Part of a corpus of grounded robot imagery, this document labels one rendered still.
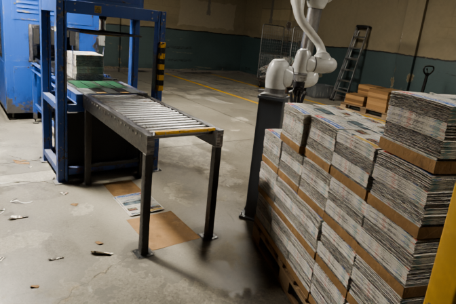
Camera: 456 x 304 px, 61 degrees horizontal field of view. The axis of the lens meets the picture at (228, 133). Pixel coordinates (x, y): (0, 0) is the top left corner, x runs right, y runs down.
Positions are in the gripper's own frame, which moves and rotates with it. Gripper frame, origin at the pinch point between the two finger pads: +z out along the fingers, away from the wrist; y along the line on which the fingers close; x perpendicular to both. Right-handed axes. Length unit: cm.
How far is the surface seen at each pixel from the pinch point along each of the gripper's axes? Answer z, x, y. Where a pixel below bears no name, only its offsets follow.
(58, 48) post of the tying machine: -21, 106, -163
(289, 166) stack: 24, -41, -19
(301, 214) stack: 43, -65, -19
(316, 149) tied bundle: 6, -68, -18
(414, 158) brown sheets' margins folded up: -13, -134, -19
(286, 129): 4.7, -33.0, -19.6
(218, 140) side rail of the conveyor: 23, 3, -51
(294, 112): -7.7, -41.1, -20.4
